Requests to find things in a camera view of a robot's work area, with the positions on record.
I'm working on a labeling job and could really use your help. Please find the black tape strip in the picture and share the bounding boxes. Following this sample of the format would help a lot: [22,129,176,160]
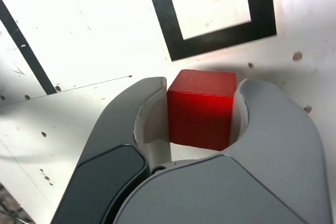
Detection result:
[0,0,60,95]

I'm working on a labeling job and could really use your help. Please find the black tape square outline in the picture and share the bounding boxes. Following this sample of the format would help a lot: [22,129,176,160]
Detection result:
[143,0,278,62]

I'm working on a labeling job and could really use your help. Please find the red cube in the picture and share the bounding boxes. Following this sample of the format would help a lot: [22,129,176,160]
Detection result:
[166,69,237,152]

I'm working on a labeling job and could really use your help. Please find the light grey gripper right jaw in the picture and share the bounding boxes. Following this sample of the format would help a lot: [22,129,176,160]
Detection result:
[110,78,330,224]

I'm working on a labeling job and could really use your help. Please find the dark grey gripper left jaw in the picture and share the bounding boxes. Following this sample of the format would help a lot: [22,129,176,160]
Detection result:
[51,76,174,224]

